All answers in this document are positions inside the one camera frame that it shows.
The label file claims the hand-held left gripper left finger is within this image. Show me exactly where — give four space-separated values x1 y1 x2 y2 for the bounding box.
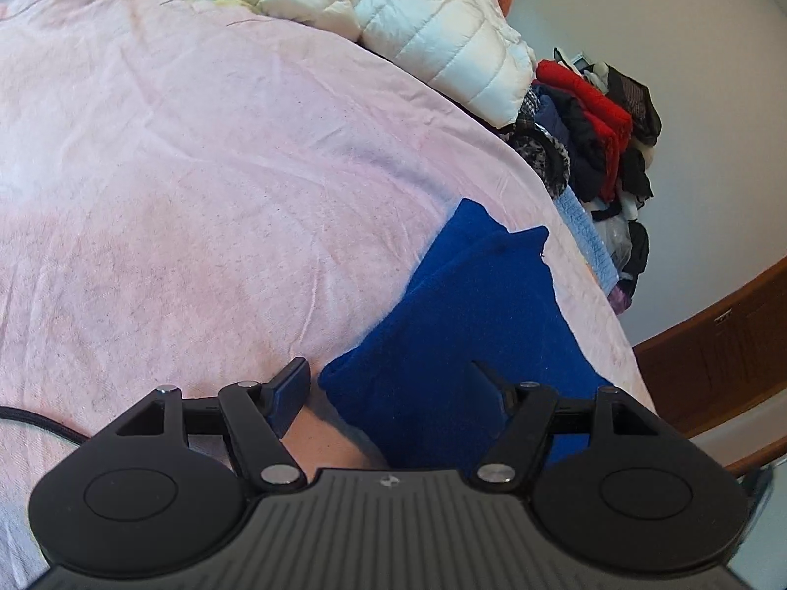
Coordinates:
83 356 309 494

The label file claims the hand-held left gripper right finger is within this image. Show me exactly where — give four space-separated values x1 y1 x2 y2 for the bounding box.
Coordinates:
470 361 683 496

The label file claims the blue towel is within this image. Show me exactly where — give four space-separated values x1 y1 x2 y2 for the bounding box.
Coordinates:
318 198 616 473

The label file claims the pile of dark clothes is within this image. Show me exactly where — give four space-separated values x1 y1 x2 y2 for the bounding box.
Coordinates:
498 46 663 321

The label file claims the light blue knit blanket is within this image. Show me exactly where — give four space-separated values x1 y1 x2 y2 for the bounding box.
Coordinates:
553 187 620 297

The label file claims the clear plastic bag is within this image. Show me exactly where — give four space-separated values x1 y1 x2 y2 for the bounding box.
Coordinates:
599 218 634 277

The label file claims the brown wooden door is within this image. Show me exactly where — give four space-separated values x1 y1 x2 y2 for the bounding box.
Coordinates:
633 258 787 475

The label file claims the pink bed blanket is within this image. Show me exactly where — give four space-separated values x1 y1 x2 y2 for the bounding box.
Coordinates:
0 0 656 590

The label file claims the leopard print garment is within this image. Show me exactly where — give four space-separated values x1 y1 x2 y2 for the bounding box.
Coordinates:
501 89 573 198

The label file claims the red garment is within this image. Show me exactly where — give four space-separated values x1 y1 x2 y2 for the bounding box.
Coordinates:
535 61 634 204

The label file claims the black mesh garment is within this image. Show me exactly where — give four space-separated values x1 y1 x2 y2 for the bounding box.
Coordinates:
605 64 663 146

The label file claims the white puffer jacket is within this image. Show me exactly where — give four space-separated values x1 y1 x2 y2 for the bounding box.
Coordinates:
212 0 537 128

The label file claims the black cable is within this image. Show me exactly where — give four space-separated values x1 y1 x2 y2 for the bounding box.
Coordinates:
0 406 88 444

